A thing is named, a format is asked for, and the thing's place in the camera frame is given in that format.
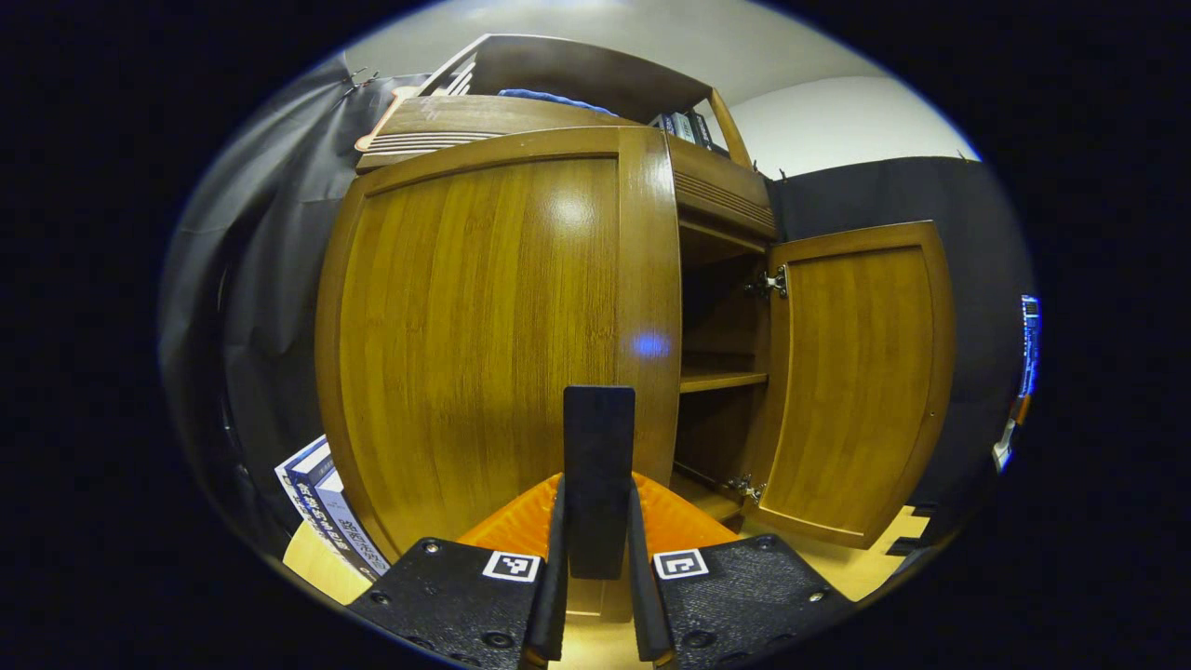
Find wooden inner shelf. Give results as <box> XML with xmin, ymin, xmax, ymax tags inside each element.
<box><xmin>679</xmin><ymin>366</ymin><xmax>769</xmax><ymax>395</ymax></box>

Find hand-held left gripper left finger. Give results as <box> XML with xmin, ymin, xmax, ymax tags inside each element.
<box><xmin>346</xmin><ymin>472</ymin><xmax>570</xmax><ymax>670</ymax></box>

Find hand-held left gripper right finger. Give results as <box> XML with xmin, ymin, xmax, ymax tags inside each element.
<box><xmin>625</xmin><ymin>472</ymin><xmax>857</xmax><ymax>670</ymax></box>

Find black backdrop cloth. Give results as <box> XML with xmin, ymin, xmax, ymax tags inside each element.
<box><xmin>158</xmin><ymin>56</ymin><xmax>1036</xmax><ymax>559</ymax></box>

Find wooden shoe cabinet door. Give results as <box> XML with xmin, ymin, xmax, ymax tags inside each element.
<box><xmin>314</xmin><ymin>126</ymin><xmax>683</xmax><ymax>564</ymax></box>
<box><xmin>744</xmin><ymin>221</ymin><xmax>957</xmax><ymax>550</ymax></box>

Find black door handle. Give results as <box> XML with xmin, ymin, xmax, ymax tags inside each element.
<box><xmin>562</xmin><ymin>385</ymin><xmax>637</xmax><ymax>582</ymax></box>

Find blue folded cloth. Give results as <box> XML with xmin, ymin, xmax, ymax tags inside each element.
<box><xmin>496</xmin><ymin>88</ymin><xmax>620</xmax><ymax>117</ymax></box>

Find blue lit screen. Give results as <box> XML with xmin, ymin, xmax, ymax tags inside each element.
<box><xmin>1019</xmin><ymin>295</ymin><xmax>1041</xmax><ymax>399</ymax></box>

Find wooden drawer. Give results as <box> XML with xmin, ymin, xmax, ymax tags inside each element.
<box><xmin>368</xmin><ymin>93</ymin><xmax>773</xmax><ymax>201</ymax></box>

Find blue and white box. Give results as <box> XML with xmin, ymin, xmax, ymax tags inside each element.
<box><xmin>274</xmin><ymin>435</ymin><xmax>373</xmax><ymax>583</ymax></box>
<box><xmin>312</xmin><ymin>456</ymin><xmax>392</xmax><ymax>578</ymax></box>

